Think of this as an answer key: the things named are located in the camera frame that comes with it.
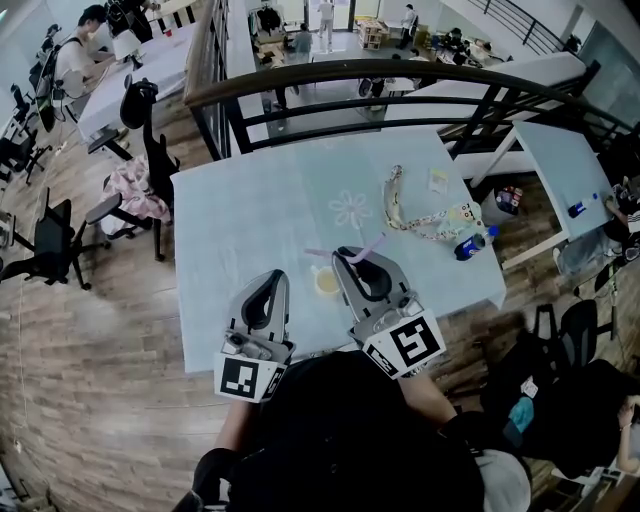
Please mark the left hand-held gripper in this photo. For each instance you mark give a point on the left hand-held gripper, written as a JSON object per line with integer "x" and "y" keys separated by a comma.
{"x": 242, "y": 377}

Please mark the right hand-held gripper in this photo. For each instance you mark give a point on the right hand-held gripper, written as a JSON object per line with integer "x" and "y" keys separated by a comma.
{"x": 412, "y": 340}

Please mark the pink straw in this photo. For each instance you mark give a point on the pink straw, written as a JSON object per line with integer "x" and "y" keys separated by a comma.
{"x": 372, "y": 245}

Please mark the pale paper cup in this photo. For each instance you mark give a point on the pale paper cup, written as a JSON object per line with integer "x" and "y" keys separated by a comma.
{"x": 327, "y": 284}

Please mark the person's left forearm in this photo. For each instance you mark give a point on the person's left forearm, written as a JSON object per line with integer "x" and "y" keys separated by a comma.
{"x": 235, "y": 425}

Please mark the person's right forearm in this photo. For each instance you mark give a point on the person's right forearm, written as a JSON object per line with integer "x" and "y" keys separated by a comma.
{"x": 427, "y": 400}

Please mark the silver wristwatch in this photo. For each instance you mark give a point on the silver wristwatch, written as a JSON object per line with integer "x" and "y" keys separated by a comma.
{"x": 417, "y": 371}

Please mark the light blue tablecloth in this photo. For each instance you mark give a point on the light blue tablecloth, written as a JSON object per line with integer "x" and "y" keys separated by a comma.
{"x": 250, "y": 210}

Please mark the blue label soda bottle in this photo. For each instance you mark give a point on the blue label soda bottle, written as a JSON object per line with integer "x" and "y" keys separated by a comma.
{"x": 470, "y": 245}

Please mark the cartoon badge holder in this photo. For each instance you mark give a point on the cartoon badge holder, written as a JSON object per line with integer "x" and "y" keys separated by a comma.
{"x": 462, "y": 220}

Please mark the yellow white paper packet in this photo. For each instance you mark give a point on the yellow white paper packet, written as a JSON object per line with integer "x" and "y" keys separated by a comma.
{"x": 438, "y": 180}

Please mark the person's black shirt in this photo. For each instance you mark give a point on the person's black shirt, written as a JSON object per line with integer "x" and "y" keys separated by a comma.
{"x": 340, "y": 440}

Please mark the white waste bin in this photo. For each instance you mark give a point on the white waste bin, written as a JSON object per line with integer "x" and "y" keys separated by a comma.
{"x": 502, "y": 207}

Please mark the pink white cloth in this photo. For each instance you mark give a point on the pink white cloth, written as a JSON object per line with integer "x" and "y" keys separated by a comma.
{"x": 132, "y": 192}

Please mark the small white card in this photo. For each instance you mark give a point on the small white card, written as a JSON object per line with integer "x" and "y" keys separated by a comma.
{"x": 529, "y": 388}

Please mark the teal cloth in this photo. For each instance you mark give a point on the teal cloth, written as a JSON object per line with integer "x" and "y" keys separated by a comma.
{"x": 522, "y": 410}

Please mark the black office chair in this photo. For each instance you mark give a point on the black office chair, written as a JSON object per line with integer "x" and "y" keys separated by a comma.
{"x": 22, "y": 105}
{"x": 155, "y": 145}
{"x": 580, "y": 325}
{"x": 20, "y": 150}
{"x": 560, "y": 415}
{"x": 50, "y": 245}

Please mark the small blue label bottle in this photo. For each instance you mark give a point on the small blue label bottle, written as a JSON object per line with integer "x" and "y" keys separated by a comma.
{"x": 580, "y": 206}

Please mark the black railing with wooden handrail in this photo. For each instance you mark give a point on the black railing with wooden handrail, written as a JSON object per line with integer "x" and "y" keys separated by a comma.
{"x": 350, "y": 67}

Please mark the white side table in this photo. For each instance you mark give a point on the white side table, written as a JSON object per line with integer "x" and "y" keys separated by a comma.
{"x": 565, "y": 170}

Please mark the white grey garment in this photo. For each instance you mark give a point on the white grey garment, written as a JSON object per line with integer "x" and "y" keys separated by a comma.
{"x": 502, "y": 480}

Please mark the wooden shelf unit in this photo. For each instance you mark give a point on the wooden shelf unit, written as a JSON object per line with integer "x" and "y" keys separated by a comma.
{"x": 372, "y": 34}

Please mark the white cloth covered table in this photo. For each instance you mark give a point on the white cloth covered table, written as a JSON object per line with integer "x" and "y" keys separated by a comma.
{"x": 140, "y": 75}

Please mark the rack of dark clothes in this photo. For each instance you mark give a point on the rack of dark clothes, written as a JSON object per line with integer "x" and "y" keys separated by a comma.
{"x": 270, "y": 20}

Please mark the black stair railing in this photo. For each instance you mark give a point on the black stair railing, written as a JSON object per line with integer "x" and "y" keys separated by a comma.
{"x": 525, "y": 25}

